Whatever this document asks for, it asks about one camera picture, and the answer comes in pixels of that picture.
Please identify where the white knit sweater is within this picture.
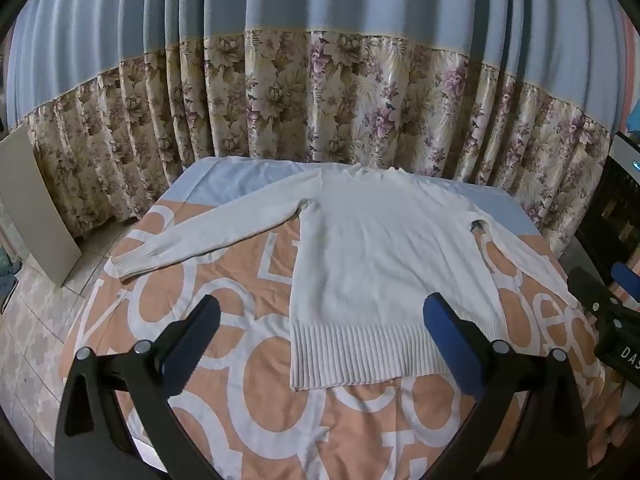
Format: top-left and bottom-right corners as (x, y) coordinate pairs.
(107, 162), (581, 392)

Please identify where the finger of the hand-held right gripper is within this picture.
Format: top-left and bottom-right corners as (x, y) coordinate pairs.
(567, 266), (623, 322)
(611, 261), (640, 306)

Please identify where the beige board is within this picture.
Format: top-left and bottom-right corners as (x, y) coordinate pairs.
(0, 127), (83, 288)

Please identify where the blue floral curtain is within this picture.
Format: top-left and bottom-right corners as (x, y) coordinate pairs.
(5, 0), (632, 256)

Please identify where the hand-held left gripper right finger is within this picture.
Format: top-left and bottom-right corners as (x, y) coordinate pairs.
(422, 291), (588, 480)

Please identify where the orange printed blanket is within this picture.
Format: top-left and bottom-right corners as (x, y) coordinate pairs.
(57, 156), (626, 480)

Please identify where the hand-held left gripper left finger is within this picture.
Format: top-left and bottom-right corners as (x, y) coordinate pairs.
(54, 294), (223, 480)

